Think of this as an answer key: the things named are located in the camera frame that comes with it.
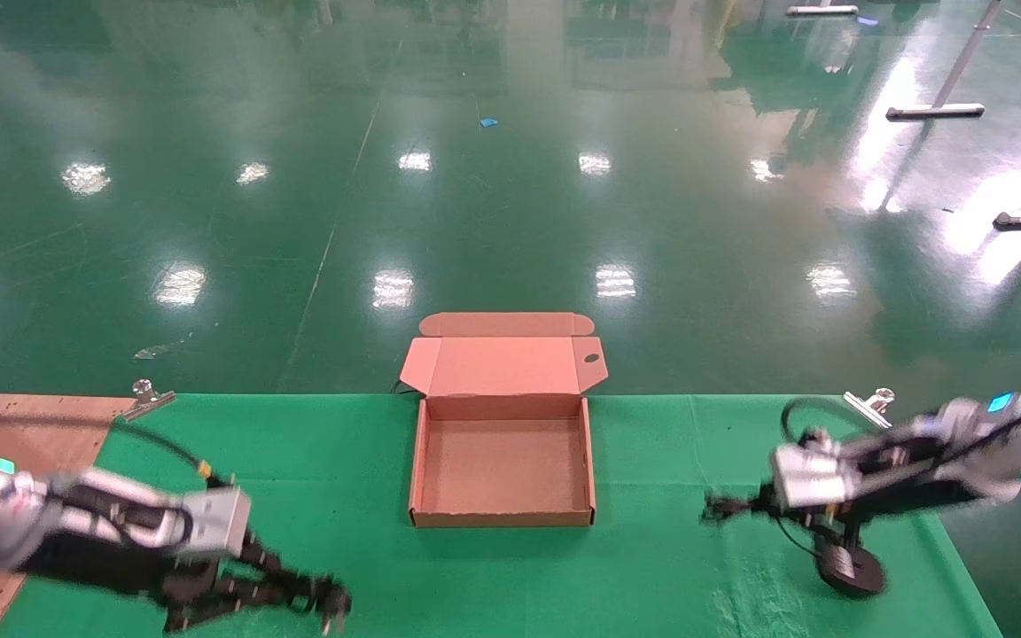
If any open brown cardboard box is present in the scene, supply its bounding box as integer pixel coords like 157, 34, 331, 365
398, 311, 609, 529

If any silver binder clip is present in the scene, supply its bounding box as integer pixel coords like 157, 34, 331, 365
842, 387, 895, 432
120, 379, 177, 423

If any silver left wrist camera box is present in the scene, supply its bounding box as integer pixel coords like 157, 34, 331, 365
181, 485, 253, 560

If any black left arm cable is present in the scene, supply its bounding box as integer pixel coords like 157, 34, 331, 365
0, 411, 233, 488

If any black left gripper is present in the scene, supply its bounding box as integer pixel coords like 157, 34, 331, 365
152, 532, 352, 634

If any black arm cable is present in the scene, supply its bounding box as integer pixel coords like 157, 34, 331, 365
780, 396, 877, 446
0, 411, 233, 488

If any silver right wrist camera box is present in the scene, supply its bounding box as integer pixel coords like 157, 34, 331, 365
771, 442, 859, 512

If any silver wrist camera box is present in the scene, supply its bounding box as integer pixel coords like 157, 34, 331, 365
181, 485, 253, 560
771, 442, 859, 512

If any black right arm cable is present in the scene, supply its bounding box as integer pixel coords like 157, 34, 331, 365
780, 396, 877, 446

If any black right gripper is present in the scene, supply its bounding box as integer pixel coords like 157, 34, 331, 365
703, 478, 979, 534

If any green table cloth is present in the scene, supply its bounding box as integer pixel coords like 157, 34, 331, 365
0, 393, 1004, 638

